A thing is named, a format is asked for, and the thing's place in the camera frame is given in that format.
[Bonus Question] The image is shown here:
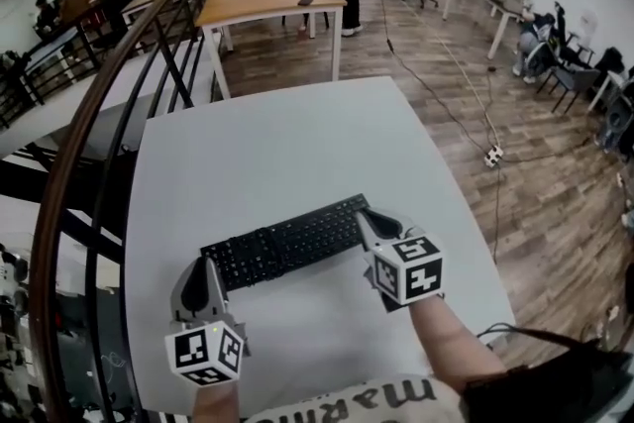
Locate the grey chair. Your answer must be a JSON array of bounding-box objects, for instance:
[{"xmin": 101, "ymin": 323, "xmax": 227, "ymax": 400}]
[{"xmin": 537, "ymin": 63, "xmax": 603, "ymax": 115}]

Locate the white power strip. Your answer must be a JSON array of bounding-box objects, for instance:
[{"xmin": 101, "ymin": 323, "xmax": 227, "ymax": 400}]
[{"xmin": 483, "ymin": 144, "xmax": 505, "ymax": 170}]

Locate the black bag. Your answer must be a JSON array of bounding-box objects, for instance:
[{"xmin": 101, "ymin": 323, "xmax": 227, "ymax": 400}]
[{"xmin": 463, "ymin": 326, "xmax": 634, "ymax": 423}]

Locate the person's left forearm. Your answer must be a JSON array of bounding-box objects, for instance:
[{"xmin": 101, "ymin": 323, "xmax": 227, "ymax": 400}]
[{"xmin": 191, "ymin": 378, "xmax": 239, "ymax": 423}]

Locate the white floor cable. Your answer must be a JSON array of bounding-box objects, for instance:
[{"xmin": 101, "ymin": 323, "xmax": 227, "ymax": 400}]
[{"xmin": 410, "ymin": 4, "xmax": 498, "ymax": 149}]

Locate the black floor cable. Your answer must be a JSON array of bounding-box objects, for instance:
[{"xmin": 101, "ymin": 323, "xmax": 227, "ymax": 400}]
[{"xmin": 377, "ymin": 0, "xmax": 501, "ymax": 262}]

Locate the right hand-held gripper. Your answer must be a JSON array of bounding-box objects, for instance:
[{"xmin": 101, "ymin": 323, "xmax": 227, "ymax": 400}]
[{"xmin": 356, "ymin": 206, "xmax": 445, "ymax": 314}]

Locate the black keyboard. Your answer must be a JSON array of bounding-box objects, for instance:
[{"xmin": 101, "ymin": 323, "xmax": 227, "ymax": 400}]
[{"xmin": 199, "ymin": 192, "xmax": 372, "ymax": 292}]

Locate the grey rounded device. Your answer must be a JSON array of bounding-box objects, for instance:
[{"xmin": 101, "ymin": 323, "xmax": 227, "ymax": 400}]
[{"xmin": 600, "ymin": 78, "xmax": 634, "ymax": 155}]

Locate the person's right forearm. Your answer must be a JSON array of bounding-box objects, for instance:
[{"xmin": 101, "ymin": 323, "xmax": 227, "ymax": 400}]
[{"xmin": 406, "ymin": 294, "xmax": 509, "ymax": 395}]

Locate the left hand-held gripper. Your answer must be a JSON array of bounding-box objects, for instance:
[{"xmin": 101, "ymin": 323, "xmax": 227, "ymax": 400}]
[{"xmin": 164, "ymin": 256, "xmax": 251, "ymax": 388}]

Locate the black metal railing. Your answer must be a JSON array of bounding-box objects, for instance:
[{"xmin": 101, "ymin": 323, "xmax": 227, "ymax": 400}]
[{"xmin": 0, "ymin": 27, "xmax": 103, "ymax": 130}]

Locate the white table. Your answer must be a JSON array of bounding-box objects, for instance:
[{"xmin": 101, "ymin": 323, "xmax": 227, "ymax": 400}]
[{"xmin": 124, "ymin": 74, "xmax": 517, "ymax": 417}]

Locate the brown handrail black railing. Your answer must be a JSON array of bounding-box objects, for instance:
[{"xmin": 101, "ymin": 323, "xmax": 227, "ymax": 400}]
[{"xmin": 27, "ymin": 0, "xmax": 209, "ymax": 423}]

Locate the white printed shirt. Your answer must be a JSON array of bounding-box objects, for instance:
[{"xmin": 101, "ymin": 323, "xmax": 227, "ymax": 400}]
[{"xmin": 245, "ymin": 373, "xmax": 470, "ymax": 423}]

